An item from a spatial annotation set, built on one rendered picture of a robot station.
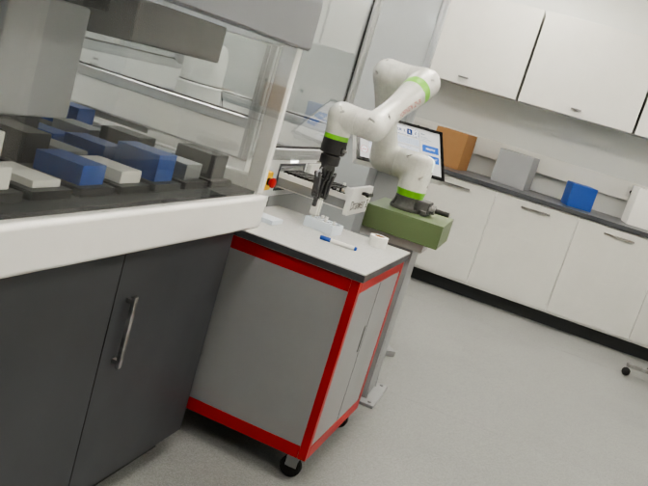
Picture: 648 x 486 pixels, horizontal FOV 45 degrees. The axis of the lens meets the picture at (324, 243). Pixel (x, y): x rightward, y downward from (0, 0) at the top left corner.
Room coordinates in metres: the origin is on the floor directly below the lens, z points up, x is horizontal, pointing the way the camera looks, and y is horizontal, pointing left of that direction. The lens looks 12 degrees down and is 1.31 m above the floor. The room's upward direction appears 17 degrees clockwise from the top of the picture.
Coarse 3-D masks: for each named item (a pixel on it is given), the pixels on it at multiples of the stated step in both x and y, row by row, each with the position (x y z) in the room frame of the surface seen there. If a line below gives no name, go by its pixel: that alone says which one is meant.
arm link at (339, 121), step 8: (336, 104) 2.88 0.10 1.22; (344, 104) 2.88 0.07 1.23; (352, 104) 2.90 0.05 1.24; (328, 112) 2.89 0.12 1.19; (336, 112) 2.86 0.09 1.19; (344, 112) 2.85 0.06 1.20; (352, 112) 2.85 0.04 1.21; (328, 120) 2.89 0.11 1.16; (336, 120) 2.86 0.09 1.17; (344, 120) 2.85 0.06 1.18; (352, 120) 2.84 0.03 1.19; (328, 128) 2.88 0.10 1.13; (336, 128) 2.86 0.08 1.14; (344, 128) 2.86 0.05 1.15; (328, 136) 2.87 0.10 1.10; (336, 136) 2.86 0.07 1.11; (344, 136) 2.87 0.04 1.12
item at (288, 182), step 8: (280, 176) 3.12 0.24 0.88; (288, 176) 3.11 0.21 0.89; (280, 184) 3.12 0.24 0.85; (288, 184) 3.11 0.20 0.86; (296, 184) 3.10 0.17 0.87; (304, 184) 3.09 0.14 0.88; (312, 184) 3.08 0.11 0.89; (296, 192) 3.10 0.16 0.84; (304, 192) 3.09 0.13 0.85; (336, 192) 3.05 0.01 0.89; (344, 192) 3.29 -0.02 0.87; (328, 200) 3.06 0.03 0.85; (336, 200) 3.05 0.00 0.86; (344, 200) 3.04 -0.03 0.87
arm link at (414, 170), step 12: (396, 156) 3.38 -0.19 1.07; (408, 156) 3.36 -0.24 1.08; (420, 156) 3.35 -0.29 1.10; (396, 168) 3.38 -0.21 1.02; (408, 168) 3.35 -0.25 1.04; (420, 168) 3.34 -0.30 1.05; (432, 168) 3.37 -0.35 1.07; (408, 180) 3.35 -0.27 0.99; (420, 180) 3.34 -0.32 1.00; (396, 192) 3.39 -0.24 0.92; (408, 192) 3.34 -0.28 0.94; (420, 192) 3.35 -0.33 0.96
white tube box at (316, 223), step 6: (306, 216) 2.88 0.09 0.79; (318, 216) 2.95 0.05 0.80; (306, 222) 2.88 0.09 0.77; (312, 222) 2.87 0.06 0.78; (318, 222) 2.86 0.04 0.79; (324, 222) 2.87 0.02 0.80; (330, 222) 2.92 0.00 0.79; (312, 228) 2.86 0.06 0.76; (318, 228) 2.85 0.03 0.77; (324, 228) 2.84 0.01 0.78; (330, 228) 2.83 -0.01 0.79; (336, 228) 2.85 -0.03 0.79; (342, 228) 2.90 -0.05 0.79; (330, 234) 2.83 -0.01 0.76; (336, 234) 2.87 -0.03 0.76
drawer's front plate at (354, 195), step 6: (360, 186) 3.15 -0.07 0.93; (366, 186) 3.22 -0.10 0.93; (372, 186) 3.27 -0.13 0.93; (348, 192) 3.02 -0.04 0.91; (354, 192) 3.03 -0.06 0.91; (360, 192) 3.11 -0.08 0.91; (366, 192) 3.21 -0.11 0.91; (348, 198) 3.02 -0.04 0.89; (354, 198) 3.06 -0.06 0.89; (360, 198) 3.14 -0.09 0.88; (366, 198) 3.24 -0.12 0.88; (348, 204) 3.01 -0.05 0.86; (360, 204) 3.17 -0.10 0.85; (366, 204) 3.27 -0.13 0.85; (348, 210) 3.03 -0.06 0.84; (354, 210) 3.11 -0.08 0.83; (360, 210) 3.19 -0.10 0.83
